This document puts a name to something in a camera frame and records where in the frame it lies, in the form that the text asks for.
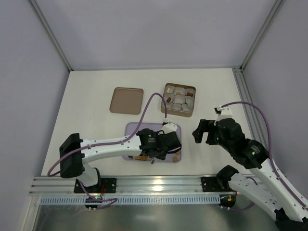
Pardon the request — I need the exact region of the aluminium frame rail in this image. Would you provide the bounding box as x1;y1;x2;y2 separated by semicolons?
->
30;175;265;196

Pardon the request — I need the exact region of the gold tin lid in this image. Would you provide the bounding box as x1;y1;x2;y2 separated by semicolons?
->
109;87;144;115

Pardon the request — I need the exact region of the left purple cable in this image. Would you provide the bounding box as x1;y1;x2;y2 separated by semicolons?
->
47;92;169;208

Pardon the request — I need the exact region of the lilac plastic tray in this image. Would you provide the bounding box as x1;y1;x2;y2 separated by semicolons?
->
123;122;181;163

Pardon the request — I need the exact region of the gold tin box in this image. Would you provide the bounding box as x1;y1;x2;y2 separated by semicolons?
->
160;83;196;118

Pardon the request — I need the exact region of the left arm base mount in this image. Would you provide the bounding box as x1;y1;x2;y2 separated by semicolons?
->
74;177;117;193

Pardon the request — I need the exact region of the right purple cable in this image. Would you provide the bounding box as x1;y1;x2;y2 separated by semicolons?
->
215;101;308;211

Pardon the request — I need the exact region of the white slotted cable duct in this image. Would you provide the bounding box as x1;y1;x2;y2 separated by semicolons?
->
39;194;220;205

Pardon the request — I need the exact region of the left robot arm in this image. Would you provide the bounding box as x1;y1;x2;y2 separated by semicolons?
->
59;128;182;187

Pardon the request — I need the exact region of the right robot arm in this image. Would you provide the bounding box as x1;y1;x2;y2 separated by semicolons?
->
192;118;308;231

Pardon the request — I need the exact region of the purple cable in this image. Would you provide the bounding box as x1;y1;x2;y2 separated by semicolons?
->
47;92;169;208
215;101;308;211

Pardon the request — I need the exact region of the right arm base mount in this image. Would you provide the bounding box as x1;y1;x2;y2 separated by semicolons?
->
201;176;234;193

